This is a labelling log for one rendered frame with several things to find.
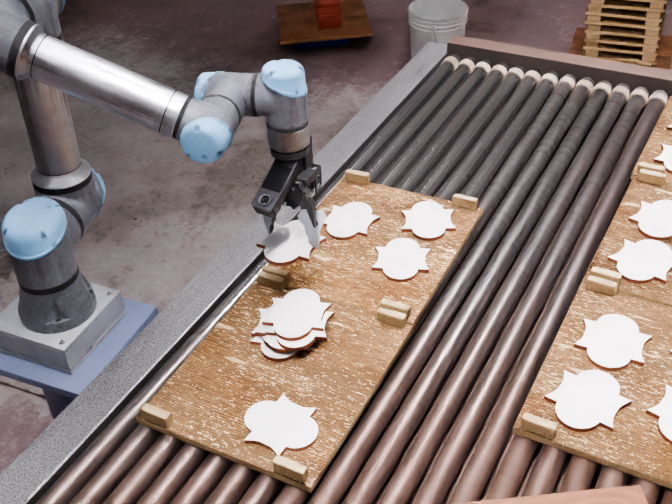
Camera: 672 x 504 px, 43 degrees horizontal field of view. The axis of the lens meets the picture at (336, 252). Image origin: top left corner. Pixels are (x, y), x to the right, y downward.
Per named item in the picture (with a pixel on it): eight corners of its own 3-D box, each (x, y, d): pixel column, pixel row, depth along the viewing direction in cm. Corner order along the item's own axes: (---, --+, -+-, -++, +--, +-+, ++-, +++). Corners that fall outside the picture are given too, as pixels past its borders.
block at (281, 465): (272, 472, 140) (270, 461, 138) (278, 463, 141) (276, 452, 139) (304, 485, 137) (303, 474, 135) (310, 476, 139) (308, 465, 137)
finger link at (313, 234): (339, 233, 168) (320, 192, 164) (325, 249, 163) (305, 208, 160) (327, 235, 169) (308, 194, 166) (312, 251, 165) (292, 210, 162)
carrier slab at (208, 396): (136, 423, 151) (135, 417, 150) (258, 283, 179) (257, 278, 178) (311, 493, 138) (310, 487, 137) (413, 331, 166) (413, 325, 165)
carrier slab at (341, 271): (257, 283, 179) (256, 277, 178) (344, 181, 208) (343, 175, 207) (413, 329, 166) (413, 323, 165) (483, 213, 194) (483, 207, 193)
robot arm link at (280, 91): (262, 55, 151) (309, 57, 150) (267, 111, 158) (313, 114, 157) (251, 74, 145) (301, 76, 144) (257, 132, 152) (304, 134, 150)
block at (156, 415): (140, 418, 150) (137, 408, 148) (147, 411, 151) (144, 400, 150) (168, 430, 148) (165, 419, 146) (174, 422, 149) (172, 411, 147)
